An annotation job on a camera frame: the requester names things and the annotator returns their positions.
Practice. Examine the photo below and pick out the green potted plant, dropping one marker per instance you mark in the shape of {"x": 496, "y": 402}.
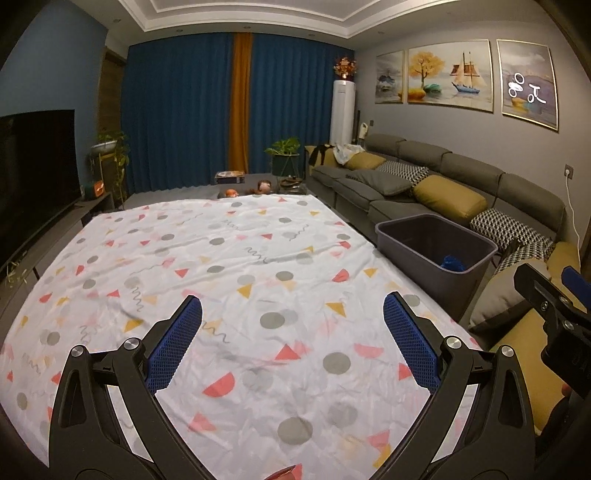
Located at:
{"x": 282, "y": 146}

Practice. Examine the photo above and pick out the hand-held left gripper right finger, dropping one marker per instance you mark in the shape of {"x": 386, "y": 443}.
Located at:
{"x": 408, "y": 337}

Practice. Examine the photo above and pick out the blue foam net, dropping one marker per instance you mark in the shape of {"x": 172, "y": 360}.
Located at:
{"x": 450, "y": 264}

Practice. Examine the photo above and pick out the white standing air conditioner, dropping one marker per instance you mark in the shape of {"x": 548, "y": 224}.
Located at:
{"x": 343, "y": 113}

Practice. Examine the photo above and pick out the trailing potted plant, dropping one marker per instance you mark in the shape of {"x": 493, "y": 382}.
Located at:
{"x": 108, "y": 144}

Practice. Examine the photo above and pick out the wall socket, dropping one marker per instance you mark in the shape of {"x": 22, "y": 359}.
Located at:
{"x": 569, "y": 171}

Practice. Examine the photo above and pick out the dark tray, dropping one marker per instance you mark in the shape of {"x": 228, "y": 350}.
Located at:
{"x": 292, "y": 183}

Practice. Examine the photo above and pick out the orange speaker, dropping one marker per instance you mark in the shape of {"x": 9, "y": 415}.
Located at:
{"x": 94, "y": 190}

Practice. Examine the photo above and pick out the grey sofa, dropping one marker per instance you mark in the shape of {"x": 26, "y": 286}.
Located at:
{"x": 461, "y": 161}

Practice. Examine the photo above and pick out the beige cushion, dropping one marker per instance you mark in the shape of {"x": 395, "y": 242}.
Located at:
{"x": 501, "y": 302}

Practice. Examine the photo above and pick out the brown toy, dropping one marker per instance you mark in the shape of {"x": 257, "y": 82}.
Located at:
{"x": 263, "y": 187}

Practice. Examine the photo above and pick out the orange toy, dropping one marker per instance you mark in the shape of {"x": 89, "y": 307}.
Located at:
{"x": 231, "y": 193}

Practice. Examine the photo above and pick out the black white patterned cushion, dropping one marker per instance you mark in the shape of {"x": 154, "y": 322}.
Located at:
{"x": 521, "y": 258}
{"x": 406, "y": 171}
{"x": 508, "y": 226}

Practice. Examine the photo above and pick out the white cloth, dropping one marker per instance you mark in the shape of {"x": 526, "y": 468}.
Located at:
{"x": 348, "y": 152}

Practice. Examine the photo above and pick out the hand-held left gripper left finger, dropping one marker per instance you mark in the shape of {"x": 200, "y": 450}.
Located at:
{"x": 178, "y": 337}

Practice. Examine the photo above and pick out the grey television cabinet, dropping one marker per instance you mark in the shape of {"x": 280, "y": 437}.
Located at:
{"x": 90, "y": 210}

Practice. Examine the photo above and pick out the green metal plant stand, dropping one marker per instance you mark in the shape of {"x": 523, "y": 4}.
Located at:
{"x": 286, "y": 165}

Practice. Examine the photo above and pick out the blue curtain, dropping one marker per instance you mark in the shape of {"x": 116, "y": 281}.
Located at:
{"x": 180, "y": 115}
{"x": 295, "y": 101}

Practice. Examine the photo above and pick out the small yellow cushion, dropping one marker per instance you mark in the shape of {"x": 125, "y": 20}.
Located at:
{"x": 364, "y": 161}

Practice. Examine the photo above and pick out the purple abstract painting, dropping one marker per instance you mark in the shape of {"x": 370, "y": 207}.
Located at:
{"x": 528, "y": 85}

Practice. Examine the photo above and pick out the grey plastic bin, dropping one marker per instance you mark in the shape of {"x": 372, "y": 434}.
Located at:
{"x": 415, "y": 267}

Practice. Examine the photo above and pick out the dry plant sprigs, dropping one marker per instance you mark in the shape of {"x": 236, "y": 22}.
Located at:
{"x": 18, "y": 271}

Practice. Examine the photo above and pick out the orange curtain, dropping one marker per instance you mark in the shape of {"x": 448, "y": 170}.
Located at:
{"x": 241, "y": 101}

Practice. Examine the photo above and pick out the black television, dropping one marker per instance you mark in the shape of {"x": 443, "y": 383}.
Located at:
{"x": 32, "y": 184}

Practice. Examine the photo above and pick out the tree and sailboat painting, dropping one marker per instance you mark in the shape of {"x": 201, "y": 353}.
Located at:
{"x": 448, "y": 76}

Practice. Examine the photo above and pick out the white printed tablecloth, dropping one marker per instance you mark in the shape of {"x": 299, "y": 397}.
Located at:
{"x": 231, "y": 277}

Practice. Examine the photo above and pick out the grey cushion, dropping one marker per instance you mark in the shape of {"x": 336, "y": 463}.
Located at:
{"x": 378, "y": 183}

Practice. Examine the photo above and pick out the small grey landscape painting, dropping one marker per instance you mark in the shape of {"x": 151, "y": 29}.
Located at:
{"x": 390, "y": 77}

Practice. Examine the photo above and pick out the red gold flower ornament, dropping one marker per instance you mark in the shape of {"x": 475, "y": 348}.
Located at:
{"x": 345, "y": 68}

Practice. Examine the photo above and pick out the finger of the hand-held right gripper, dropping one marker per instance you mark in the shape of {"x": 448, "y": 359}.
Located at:
{"x": 577, "y": 281}
{"x": 535, "y": 286}

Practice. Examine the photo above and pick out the large yellow cushion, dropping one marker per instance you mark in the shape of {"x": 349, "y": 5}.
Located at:
{"x": 450, "y": 196}

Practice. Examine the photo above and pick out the wooden plant stand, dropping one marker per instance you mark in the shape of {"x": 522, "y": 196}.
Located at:
{"x": 111, "y": 177}

